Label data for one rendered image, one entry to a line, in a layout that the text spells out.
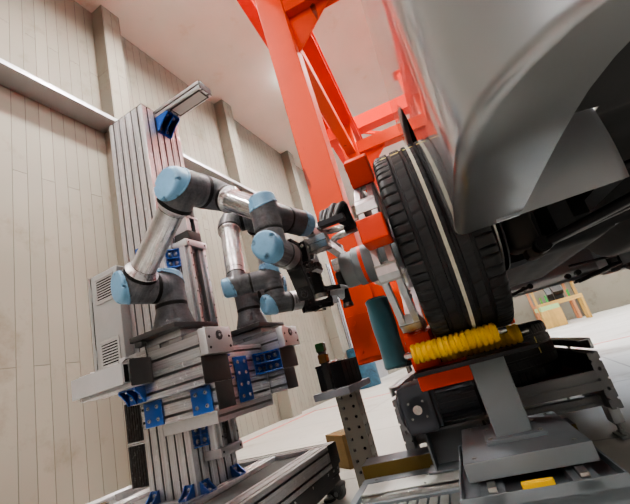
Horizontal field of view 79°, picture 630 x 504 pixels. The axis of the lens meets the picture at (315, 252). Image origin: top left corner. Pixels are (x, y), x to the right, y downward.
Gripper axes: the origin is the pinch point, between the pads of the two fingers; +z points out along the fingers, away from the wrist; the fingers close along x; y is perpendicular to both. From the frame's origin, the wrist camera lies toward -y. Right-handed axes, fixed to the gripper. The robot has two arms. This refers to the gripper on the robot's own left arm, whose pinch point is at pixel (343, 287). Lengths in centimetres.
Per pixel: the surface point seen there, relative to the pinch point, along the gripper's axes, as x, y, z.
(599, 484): 68, 67, 6
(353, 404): -41, 48, 13
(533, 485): 58, 65, -3
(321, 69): -85, -214, 96
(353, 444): -44, 64, 10
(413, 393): 6.8, 45.5, 12.3
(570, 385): 25, 60, 74
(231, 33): -349, -565, 147
